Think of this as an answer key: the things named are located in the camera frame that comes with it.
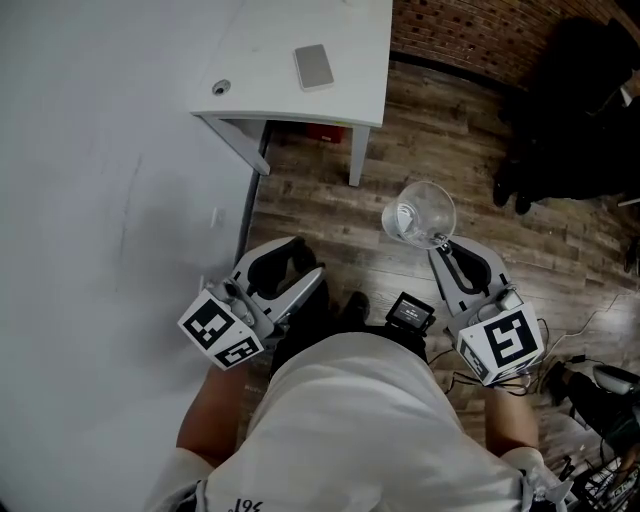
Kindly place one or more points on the white table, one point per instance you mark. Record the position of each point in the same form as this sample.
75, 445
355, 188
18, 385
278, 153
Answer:
280, 30

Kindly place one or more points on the white desk frame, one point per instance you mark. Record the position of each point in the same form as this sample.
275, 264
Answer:
630, 201

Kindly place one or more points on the person's white shirt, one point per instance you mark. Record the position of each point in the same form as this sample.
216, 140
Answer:
360, 430

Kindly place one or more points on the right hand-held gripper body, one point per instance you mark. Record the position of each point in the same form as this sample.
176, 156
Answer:
505, 345

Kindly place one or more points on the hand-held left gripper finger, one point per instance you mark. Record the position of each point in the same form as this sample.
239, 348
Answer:
300, 295
260, 255

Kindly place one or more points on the person's left forearm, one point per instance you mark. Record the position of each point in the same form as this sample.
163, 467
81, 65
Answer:
215, 415

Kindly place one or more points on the grey office chair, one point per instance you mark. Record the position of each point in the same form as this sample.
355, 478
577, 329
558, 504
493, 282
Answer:
615, 380

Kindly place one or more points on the red bin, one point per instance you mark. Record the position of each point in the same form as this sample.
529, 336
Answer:
325, 133

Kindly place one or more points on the person's right forearm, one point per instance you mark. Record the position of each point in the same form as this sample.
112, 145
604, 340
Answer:
510, 425

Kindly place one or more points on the white wall outlet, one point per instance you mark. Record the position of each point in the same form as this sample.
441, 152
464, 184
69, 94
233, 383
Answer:
218, 217

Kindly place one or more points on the person's right black shoe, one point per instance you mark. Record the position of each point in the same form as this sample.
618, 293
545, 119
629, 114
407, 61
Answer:
356, 307

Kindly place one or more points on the black waist display device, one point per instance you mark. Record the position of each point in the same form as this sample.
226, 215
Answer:
410, 312

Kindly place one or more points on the person's black trousers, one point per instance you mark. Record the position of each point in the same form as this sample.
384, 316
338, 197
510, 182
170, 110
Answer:
310, 320

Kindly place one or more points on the clear glass cup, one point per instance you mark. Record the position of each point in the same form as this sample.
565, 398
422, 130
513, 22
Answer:
420, 215

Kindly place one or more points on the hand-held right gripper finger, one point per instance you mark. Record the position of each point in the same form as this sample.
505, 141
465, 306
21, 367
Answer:
450, 285
492, 265

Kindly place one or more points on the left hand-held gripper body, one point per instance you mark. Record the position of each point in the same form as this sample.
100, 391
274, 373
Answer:
210, 327

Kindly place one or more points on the grey coaster pad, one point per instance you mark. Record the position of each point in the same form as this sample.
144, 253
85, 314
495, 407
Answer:
313, 67

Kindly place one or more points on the metal equipment rack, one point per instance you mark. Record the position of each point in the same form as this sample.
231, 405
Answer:
610, 485

